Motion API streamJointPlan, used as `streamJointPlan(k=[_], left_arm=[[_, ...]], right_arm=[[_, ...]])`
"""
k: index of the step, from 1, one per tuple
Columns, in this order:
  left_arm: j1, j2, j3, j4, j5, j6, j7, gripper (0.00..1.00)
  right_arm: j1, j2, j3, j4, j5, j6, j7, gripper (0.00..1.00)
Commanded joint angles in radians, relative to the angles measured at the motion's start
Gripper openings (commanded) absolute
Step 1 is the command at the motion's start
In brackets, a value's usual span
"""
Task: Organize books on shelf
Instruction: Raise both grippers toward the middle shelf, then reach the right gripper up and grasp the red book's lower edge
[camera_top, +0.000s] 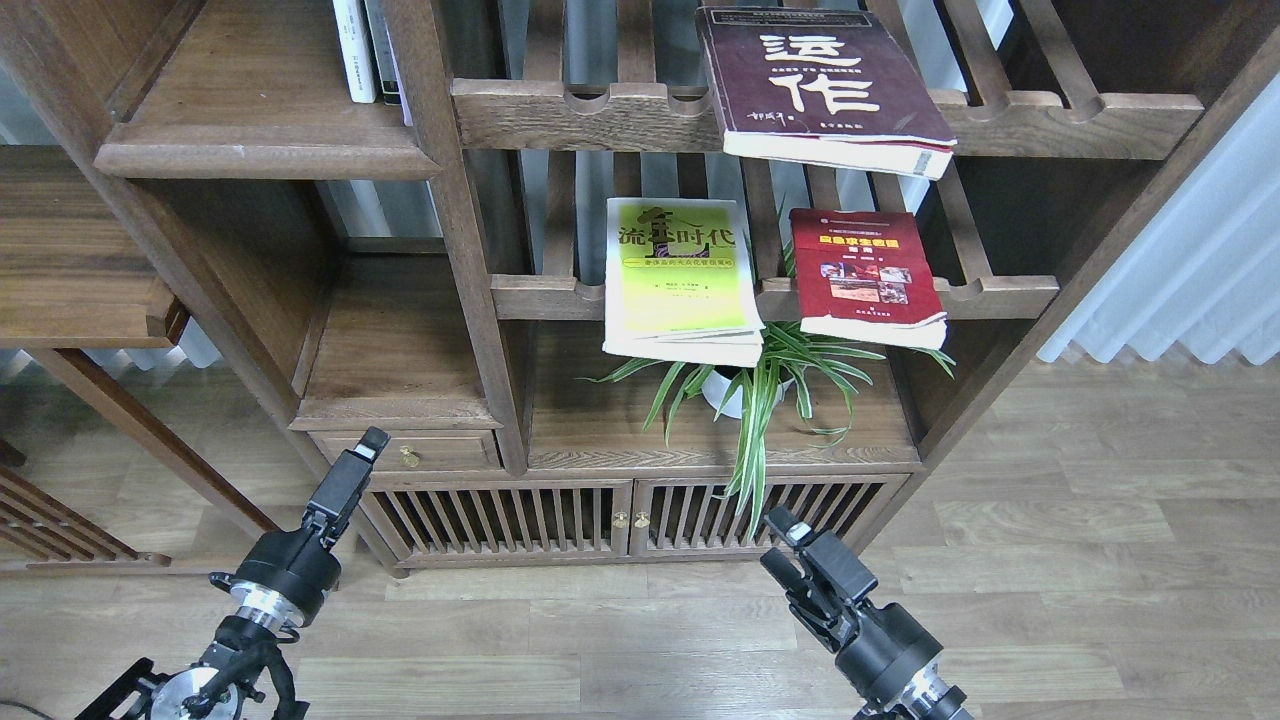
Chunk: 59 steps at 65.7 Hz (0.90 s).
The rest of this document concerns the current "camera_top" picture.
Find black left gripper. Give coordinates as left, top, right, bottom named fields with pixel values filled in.
left=210, top=427, right=390, bottom=628

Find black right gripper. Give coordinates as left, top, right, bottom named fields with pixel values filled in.
left=760, top=506, right=945, bottom=707

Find red book with photos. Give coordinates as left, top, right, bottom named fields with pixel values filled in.
left=788, top=208, right=947, bottom=350

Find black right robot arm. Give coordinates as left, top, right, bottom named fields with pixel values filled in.
left=762, top=506, right=970, bottom=719

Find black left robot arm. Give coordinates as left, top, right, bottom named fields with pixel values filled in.
left=79, top=427, right=390, bottom=719

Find brass drawer knob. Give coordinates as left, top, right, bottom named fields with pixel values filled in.
left=399, top=445, right=422, bottom=468

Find white plant pot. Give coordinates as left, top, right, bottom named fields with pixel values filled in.
left=701, top=366, right=795, bottom=419

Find green spider plant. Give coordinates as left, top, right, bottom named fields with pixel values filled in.
left=585, top=215, right=957, bottom=544

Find dark wooden bookshelf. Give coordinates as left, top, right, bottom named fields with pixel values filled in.
left=3, top=1, right=1277, bottom=568

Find yellow-green book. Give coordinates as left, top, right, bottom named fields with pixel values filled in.
left=602, top=197, right=763, bottom=366

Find pale purple upright book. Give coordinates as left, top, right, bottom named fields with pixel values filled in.
left=383, top=1, right=413, bottom=127

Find dark upright book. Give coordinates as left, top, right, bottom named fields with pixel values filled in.
left=364, top=0, right=401, bottom=106

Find white upright book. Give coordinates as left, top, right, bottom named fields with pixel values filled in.
left=332, top=0, right=380, bottom=102

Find maroon book white characters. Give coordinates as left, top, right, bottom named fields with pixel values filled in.
left=695, top=6, right=957, bottom=181

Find white curtain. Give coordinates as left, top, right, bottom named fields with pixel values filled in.
left=1038, top=79, right=1279, bottom=365

